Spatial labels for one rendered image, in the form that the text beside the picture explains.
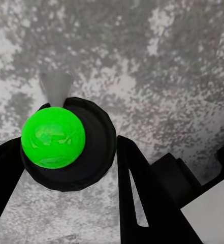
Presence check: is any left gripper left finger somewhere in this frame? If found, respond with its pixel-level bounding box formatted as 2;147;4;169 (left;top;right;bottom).
0;137;25;217

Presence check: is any insectifuge atomizer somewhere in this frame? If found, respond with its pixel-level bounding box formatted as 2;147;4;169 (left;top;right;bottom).
20;71;117;192

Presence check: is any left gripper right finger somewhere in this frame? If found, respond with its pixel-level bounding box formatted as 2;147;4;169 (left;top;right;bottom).
117;136;203;244

